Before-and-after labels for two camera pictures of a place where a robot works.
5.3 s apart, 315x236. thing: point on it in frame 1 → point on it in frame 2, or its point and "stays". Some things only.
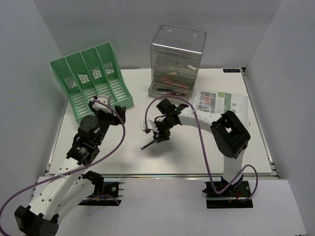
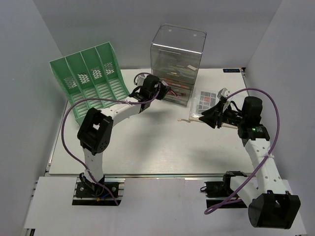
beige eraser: [192, 67] stays
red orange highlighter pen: [176, 85] stays
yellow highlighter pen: [177, 67] stays
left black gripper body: [106, 119] → [161, 92]
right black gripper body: [164, 127] → [231, 116]
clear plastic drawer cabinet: [176, 53] stays
